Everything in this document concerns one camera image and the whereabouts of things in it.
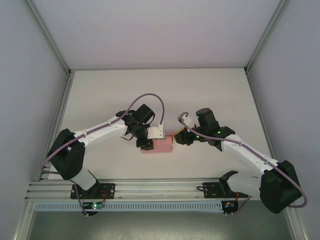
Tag aluminium table edge rail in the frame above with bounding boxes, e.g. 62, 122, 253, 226
245, 72, 294, 182
37, 71, 74, 182

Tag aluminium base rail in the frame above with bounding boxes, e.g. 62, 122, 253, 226
24, 177, 298, 201

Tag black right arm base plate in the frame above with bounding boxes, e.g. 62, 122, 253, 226
202, 181, 254, 200

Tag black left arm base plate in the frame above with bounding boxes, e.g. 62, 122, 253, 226
70, 182, 117, 200

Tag white slotted cable duct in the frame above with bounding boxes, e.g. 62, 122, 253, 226
34, 200, 224, 213

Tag aluminium frame post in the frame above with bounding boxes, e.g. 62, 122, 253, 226
244, 0, 289, 75
24, 0, 74, 76

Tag aluminium frame leg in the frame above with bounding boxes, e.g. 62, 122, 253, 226
284, 198, 315, 240
13, 198, 37, 240

